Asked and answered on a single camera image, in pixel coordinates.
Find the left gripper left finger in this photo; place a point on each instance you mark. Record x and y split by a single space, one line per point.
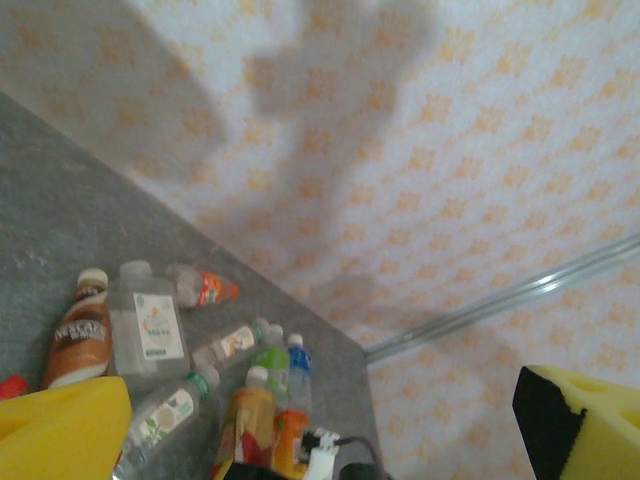
60 430

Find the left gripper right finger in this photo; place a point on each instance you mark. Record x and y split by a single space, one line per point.
600 430

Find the orange juice bottle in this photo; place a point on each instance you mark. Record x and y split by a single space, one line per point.
287 435

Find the red yellow label tea bottle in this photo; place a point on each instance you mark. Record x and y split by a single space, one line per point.
247 425

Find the red label cola bottle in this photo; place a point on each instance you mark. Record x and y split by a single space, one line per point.
12 387

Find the brown coffee bottle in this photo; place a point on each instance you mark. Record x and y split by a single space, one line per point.
80 340

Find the green label bottle white cap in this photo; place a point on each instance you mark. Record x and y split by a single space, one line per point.
272 367

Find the green cap bottle leaf label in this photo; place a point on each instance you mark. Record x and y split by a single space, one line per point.
165 415

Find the blue label water bottle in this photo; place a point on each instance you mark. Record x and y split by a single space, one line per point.
300 370

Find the green cap bottle orange-print label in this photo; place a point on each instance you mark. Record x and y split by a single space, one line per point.
230 345

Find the square clear bottle white label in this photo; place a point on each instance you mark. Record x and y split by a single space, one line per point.
145 325

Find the clear bottle orange cap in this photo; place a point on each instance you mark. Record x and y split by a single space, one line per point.
207 291

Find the aluminium frame post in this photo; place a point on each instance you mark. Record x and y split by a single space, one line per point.
500 299

